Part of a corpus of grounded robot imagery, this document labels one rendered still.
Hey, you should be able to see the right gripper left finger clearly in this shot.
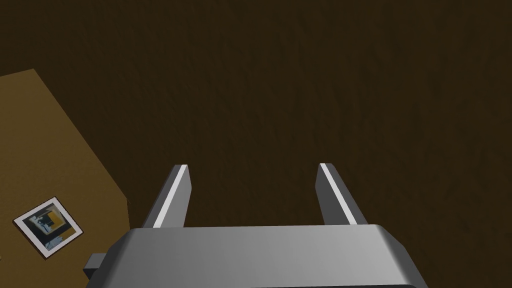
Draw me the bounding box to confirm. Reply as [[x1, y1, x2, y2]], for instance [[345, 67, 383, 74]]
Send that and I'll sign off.
[[141, 163, 193, 229]]

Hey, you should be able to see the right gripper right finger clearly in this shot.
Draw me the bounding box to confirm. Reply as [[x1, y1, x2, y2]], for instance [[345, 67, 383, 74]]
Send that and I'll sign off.
[[315, 162, 369, 226]]

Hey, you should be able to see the white framed wall picture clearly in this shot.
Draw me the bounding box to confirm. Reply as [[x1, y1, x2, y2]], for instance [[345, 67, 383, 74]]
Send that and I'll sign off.
[[13, 195, 85, 260]]

